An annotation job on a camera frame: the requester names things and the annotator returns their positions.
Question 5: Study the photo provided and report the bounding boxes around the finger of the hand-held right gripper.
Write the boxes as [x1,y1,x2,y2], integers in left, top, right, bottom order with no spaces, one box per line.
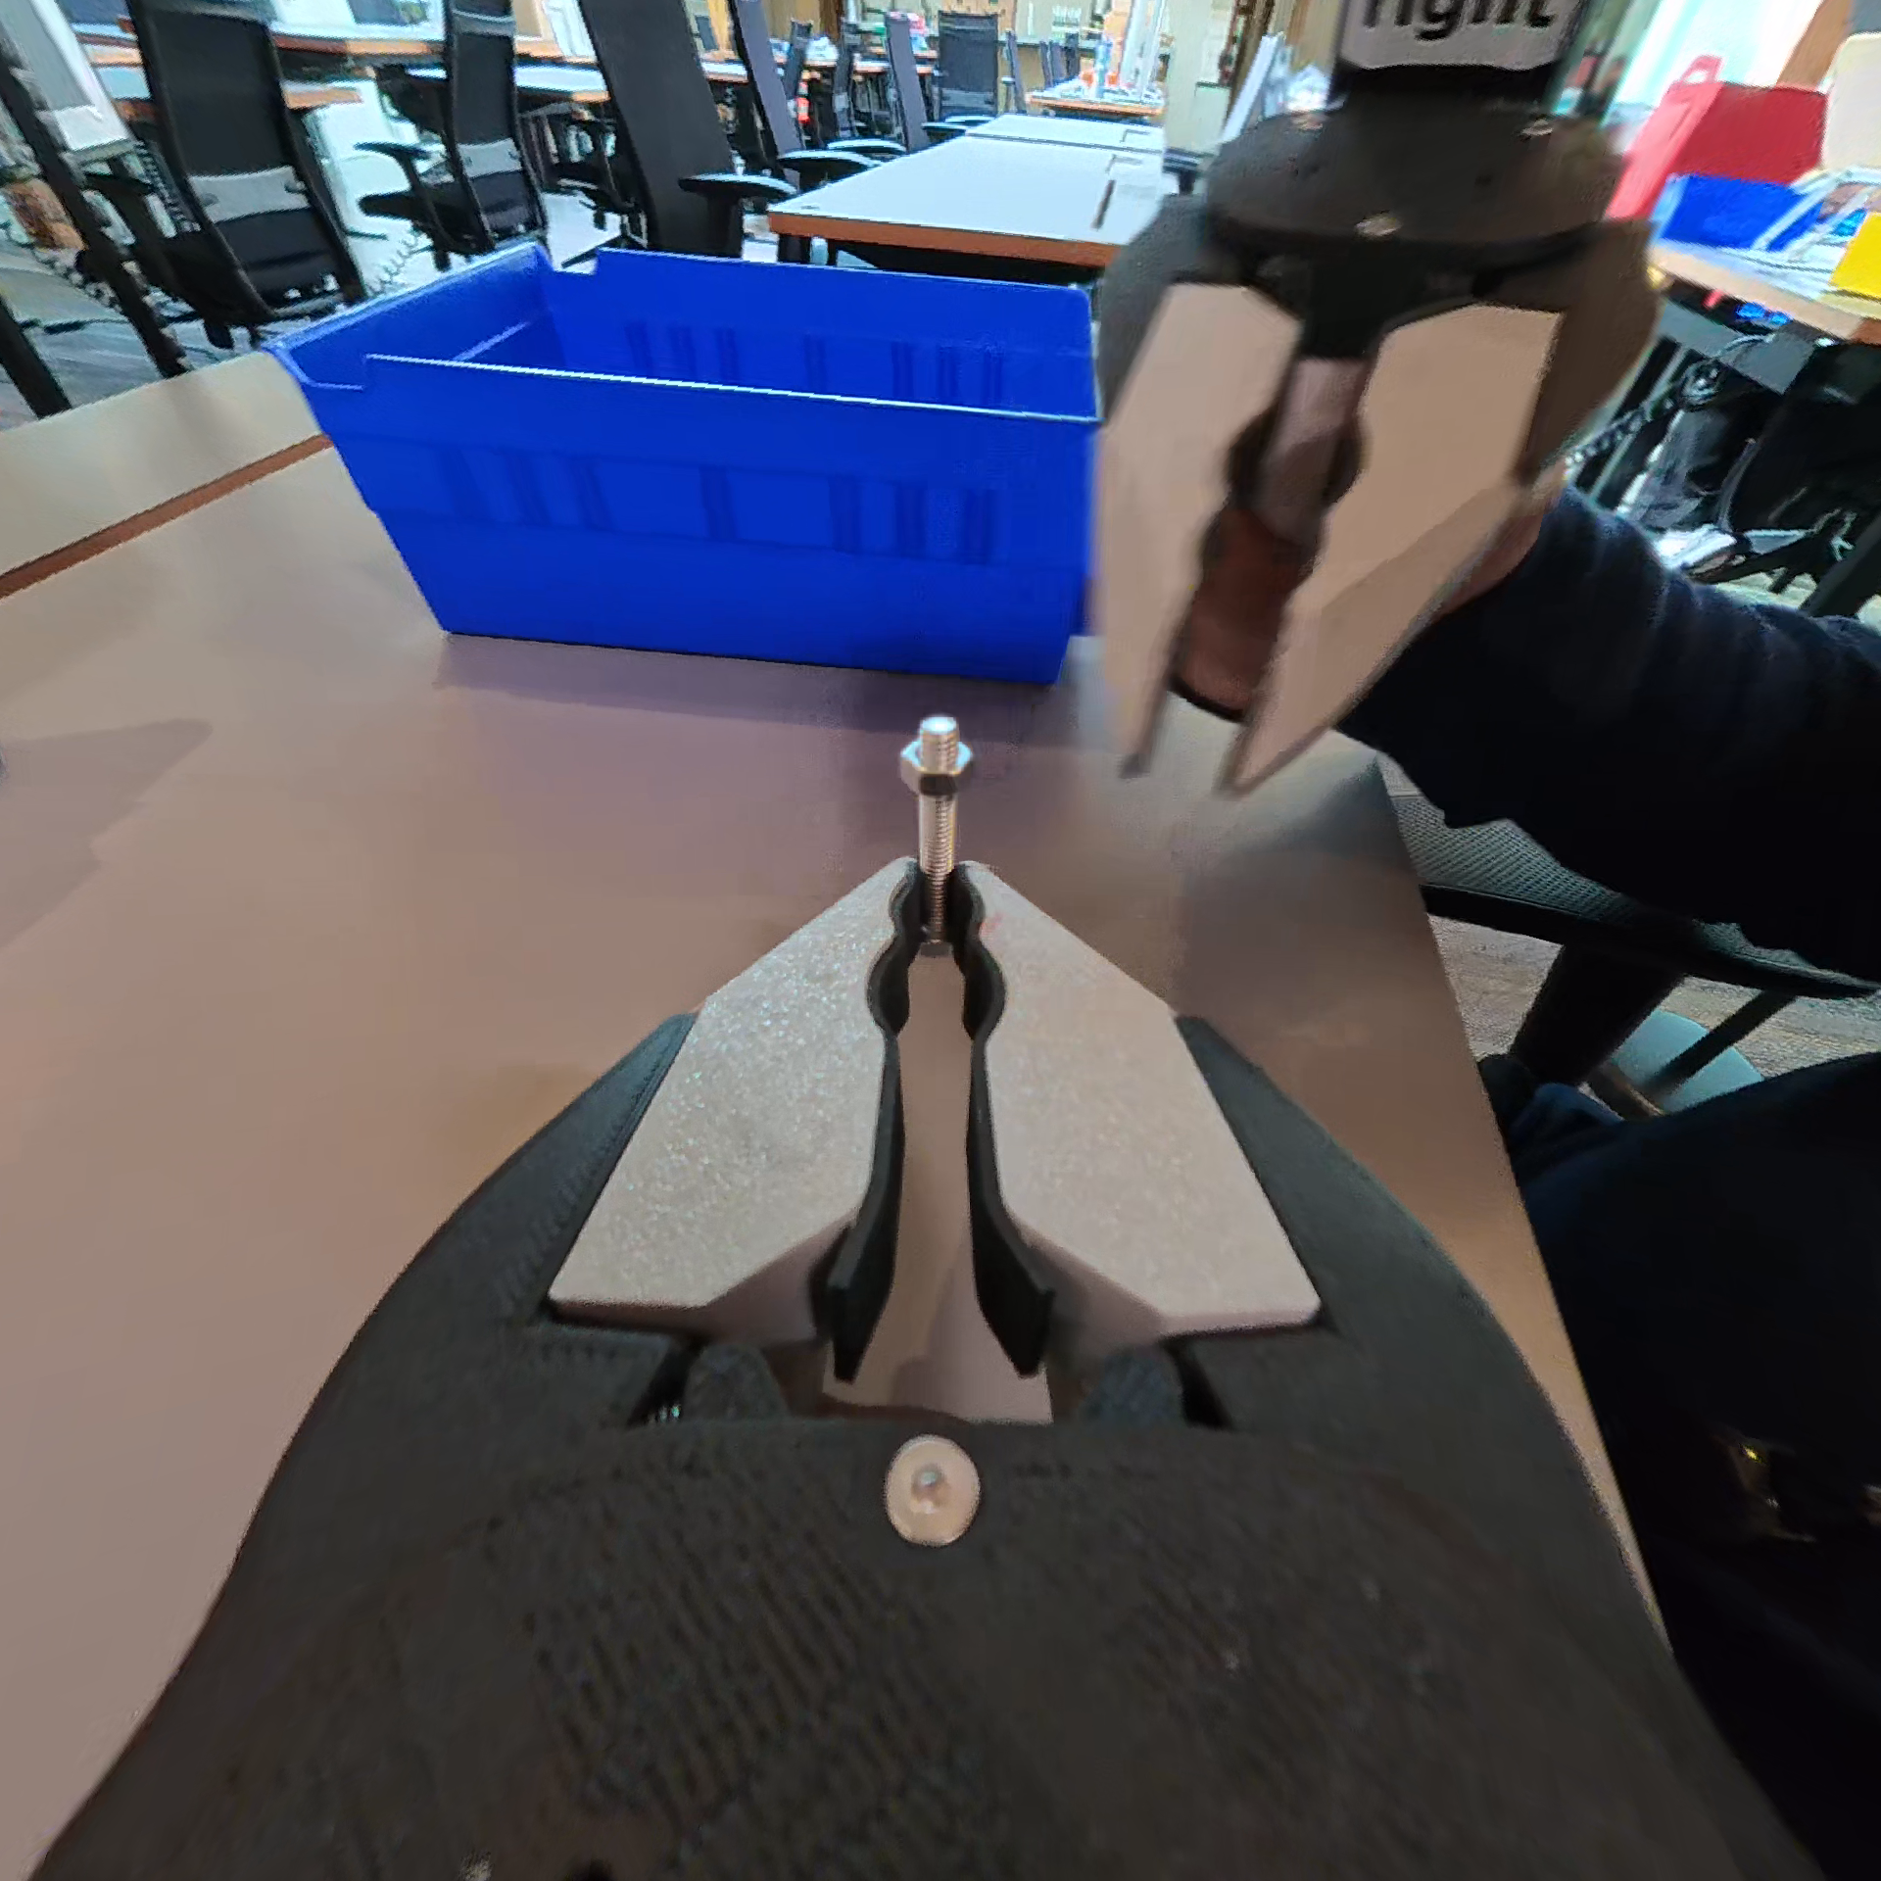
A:
[1094,282,1308,783]
[1215,306,1562,799]

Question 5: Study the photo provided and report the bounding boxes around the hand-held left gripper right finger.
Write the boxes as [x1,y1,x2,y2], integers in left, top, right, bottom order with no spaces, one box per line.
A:
[953,854,1324,1381]

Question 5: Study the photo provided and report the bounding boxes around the black chair with grey cushion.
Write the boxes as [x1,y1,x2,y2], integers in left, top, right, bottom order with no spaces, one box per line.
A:
[127,0,372,350]

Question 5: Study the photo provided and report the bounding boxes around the silver metal bolt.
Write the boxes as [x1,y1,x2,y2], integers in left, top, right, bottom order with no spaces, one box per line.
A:
[913,715,965,962]

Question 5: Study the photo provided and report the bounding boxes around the person's right forearm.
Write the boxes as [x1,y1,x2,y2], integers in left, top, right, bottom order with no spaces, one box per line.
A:
[1341,491,1881,984]

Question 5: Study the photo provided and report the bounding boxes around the small blue box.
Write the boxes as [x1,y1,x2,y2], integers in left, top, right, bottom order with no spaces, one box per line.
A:
[1652,177,1845,264]

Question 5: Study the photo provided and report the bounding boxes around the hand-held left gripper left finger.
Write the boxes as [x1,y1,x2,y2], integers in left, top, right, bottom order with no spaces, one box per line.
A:
[547,854,929,1389]

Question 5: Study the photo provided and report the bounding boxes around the cluttered wooden-edged table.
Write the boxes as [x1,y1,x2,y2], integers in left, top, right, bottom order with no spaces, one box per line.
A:
[1645,243,1881,350]

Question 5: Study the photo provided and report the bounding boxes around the red plastic item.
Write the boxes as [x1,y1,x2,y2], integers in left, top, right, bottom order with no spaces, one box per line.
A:
[1606,58,1829,225]

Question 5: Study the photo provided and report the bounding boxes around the person's leg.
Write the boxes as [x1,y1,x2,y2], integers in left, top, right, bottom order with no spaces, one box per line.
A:
[1473,1050,1881,1881]

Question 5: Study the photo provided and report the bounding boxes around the blue plastic bin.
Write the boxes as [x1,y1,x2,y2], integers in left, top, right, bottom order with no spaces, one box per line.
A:
[270,243,1102,689]

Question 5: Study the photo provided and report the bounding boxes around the grey table with wooden edge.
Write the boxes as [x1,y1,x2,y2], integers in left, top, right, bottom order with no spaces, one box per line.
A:
[0,350,333,601]
[765,138,1180,291]
[963,117,1174,159]

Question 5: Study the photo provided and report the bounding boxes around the black bags under table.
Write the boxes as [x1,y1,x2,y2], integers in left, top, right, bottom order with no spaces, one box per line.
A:
[1573,331,1881,594]

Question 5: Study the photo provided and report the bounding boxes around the black office chair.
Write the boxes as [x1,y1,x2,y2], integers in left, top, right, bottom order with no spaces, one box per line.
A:
[732,0,906,192]
[929,9,1006,130]
[359,0,556,278]
[578,0,798,264]

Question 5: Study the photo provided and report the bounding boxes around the person's right hand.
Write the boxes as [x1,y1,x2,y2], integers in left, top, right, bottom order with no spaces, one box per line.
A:
[1174,500,1318,727]

